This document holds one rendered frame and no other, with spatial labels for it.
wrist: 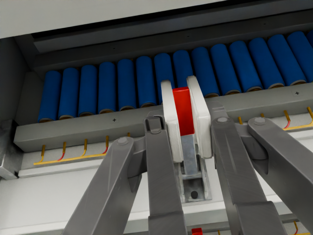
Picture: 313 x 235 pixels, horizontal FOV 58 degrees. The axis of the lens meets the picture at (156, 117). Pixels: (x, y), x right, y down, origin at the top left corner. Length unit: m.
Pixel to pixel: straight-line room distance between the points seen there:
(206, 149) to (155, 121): 0.04
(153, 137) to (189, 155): 0.07
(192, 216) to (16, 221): 0.15
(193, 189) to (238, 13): 0.19
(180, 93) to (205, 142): 0.05
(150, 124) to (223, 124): 0.04
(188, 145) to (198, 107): 0.05
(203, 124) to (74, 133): 0.14
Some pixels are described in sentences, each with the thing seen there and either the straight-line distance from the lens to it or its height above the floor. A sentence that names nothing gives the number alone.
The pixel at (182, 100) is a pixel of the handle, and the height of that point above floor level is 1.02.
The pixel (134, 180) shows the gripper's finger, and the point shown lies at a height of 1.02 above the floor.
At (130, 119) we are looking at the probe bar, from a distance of 0.26.
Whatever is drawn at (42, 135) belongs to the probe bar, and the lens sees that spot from 0.28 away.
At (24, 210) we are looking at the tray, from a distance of 0.28.
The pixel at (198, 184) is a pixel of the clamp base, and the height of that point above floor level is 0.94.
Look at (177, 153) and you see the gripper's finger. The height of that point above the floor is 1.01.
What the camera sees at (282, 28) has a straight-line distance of 0.34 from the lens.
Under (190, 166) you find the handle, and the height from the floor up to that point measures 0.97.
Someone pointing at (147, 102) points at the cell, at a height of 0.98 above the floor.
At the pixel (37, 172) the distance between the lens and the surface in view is 0.29.
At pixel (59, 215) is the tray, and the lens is 0.27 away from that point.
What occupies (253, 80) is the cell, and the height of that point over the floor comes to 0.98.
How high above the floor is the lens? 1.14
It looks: 40 degrees down
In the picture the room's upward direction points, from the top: 11 degrees counter-clockwise
